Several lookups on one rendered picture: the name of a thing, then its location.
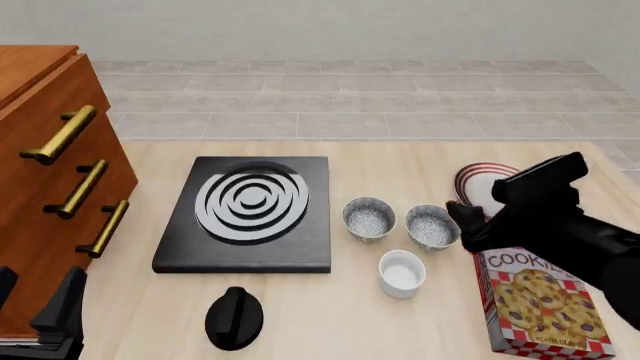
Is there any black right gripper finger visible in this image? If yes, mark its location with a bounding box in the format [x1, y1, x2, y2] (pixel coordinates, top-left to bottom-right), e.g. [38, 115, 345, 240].
[445, 200, 489, 242]

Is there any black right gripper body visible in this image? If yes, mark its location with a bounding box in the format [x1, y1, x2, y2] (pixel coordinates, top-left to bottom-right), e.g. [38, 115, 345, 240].
[462, 209, 516, 253]

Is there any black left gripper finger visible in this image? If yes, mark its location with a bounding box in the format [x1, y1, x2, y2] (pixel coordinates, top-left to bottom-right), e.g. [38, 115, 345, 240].
[0, 266, 20, 313]
[30, 265, 89, 337]

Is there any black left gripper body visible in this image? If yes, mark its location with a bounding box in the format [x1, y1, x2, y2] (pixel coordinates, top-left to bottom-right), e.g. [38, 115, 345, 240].
[0, 333, 84, 360]

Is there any white plate with red rings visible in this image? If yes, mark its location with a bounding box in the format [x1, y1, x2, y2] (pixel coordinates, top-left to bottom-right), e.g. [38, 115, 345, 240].
[453, 161, 522, 221]

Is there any patterned black and white bowl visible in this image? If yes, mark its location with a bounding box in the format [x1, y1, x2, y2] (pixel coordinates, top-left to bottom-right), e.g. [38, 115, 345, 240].
[404, 203, 462, 253]
[341, 196, 398, 243]

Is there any flat black stove plate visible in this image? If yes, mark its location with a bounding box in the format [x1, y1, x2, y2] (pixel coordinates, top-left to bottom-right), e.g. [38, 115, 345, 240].
[151, 155, 333, 276]

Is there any wooden cabinet drawer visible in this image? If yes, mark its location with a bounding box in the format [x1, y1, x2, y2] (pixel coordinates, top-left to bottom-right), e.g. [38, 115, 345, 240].
[0, 109, 129, 286]
[0, 149, 139, 339]
[0, 53, 113, 211]

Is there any small white ramekin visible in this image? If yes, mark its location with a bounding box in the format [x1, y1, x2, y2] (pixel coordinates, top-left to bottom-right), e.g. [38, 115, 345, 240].
[377, 249, 428, 300]

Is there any printed cookie box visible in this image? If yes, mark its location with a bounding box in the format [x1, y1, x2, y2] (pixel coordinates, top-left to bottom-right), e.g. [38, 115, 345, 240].
[471, 246, 618, 360]

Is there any round black stove knob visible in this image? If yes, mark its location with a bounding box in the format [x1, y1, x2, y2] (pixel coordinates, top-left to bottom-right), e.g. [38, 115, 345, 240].
[204, 285, 265, 352]

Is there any wooden cabinet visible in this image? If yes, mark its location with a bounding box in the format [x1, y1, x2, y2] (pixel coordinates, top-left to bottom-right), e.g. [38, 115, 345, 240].
[0, 44, 139, 343]

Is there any brass drawer handle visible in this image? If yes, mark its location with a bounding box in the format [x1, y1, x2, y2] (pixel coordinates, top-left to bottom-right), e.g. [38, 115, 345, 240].
[19, 104, 99, 167]
[75, 199, 131, 260]
[43, 159, 110, 221]

